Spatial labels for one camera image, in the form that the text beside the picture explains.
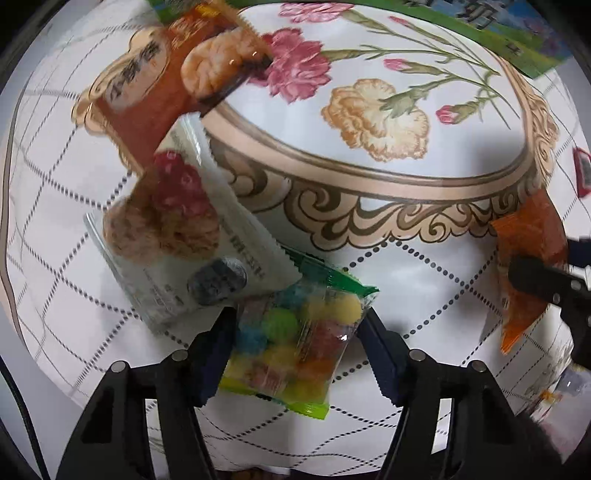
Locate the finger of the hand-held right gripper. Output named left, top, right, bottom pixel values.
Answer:
left=508, top=256, right=591, bottom=315
left=567, top=236, right=591, bottom=267

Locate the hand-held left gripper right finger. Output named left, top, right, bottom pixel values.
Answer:
left=358, top=310, right=555, bottom=480

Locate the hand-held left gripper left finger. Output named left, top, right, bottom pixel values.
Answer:
left=55, top=305, right=238, bottom=480

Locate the orange snack packet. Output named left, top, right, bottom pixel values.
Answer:
left=489, top=189, right=571, bottom=355

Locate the clear colourful candy ball bag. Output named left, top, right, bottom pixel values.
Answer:
left=219, top=251, right=380, bottom=420

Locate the small red snack packet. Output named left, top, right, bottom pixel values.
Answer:
left=571, top=147, right=591, bottom=199

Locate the white berry cookie packet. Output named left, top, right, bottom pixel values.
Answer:
left=83, top=115, right=303, bottom=335

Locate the white checkered floral quilt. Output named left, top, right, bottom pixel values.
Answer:
left=0, top=0, right=591, bottom=480

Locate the brown cookie packet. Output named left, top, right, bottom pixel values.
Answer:
left=76, top=0, right=275, bottom=178

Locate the black cable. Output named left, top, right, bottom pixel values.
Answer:
left=0, top=355, right=49, bottom=480

